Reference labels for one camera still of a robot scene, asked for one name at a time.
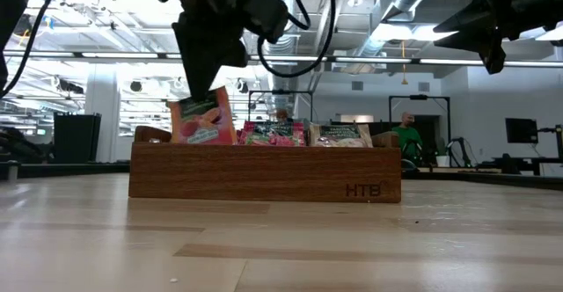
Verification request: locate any wooden tea box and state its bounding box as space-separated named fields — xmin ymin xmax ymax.
xmin=128 ymin=124 xmax=403 ymax=204

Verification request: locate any white pillar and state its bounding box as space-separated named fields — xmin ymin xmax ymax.
xmin=84 ymin=62 xmax=121 ymax=164

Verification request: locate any black rig frame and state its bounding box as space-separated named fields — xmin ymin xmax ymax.
xmin=246 ymin=89 xmax=315 ymax=126
xmin=388 ymin=93 xmax=452 ymax=169

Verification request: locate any green white snack packet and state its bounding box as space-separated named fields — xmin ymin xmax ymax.
xmin=307 ymin=123 xmax=375 ymax=149

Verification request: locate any small black monitor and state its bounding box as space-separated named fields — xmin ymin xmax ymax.
xmin=504 ymin=117 xmax=540 ymax=145

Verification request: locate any black partition panel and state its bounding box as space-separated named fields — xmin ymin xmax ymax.
xmin=53 ymin=112 xmax=103 ymax=164

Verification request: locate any black desk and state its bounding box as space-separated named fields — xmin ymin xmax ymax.
xmin=491 ymin=154 xmax=563 ymax=178

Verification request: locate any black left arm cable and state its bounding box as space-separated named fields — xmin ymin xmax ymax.
xmin=256 ymin=0 xmax=338 ymax=79

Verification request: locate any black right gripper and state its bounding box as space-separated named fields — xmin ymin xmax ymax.
xmin=433 ymin=0 xmax=534 ymax=76

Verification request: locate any long light strip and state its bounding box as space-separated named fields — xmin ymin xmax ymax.
xmin=0 ymin=49 xmax=563 ymax=68

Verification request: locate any small grey cylinder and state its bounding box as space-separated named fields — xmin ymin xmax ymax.
xmin=4 ymin=159 xmax=21 ymax=182

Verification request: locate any hanging black spotlight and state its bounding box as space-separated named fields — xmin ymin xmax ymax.
xmin=12 ymin=13 xmax=34 ymax=38

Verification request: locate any yellow hanging pendant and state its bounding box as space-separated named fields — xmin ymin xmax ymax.
xmin=399 ymin=40 xmax=408 ymax=86

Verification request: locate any person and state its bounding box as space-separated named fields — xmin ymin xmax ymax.
xmin=274 ymin=108 xmax=295 ymax=124
xmin=391 ymin=111 xmax=424 ymax=162

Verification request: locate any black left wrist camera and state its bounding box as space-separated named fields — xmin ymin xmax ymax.
xmin=239 ymin=0 xmax=290 ymax=43

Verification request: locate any red tea packet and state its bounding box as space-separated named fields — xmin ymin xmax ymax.
xmin=237 ymin=120 xmax=308 ymax=148

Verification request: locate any orange tea packet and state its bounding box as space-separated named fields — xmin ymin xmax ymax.
xmin=168 ymin=85 xmax=238 ymax=146

